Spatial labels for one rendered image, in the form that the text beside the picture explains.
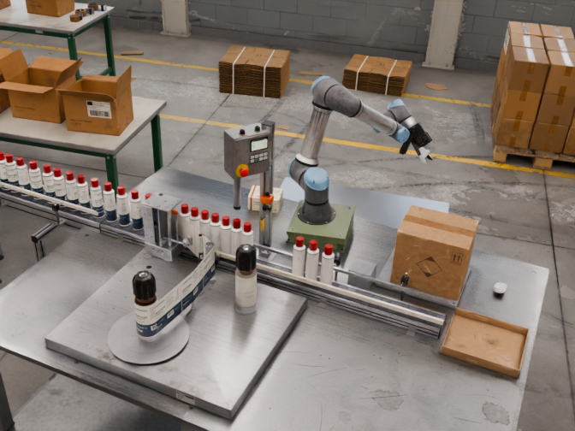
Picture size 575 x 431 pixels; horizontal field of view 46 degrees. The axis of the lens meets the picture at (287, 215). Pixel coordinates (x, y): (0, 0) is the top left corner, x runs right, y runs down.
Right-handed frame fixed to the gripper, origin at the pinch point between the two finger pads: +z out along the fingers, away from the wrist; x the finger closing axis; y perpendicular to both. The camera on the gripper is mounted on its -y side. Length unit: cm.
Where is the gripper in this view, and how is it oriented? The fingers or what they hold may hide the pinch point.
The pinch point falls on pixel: (428, 162)
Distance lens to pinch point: 350.5
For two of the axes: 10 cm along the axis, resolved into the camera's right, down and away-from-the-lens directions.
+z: 5.4, 8.4, -0.2
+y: 7.5, -4.9, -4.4
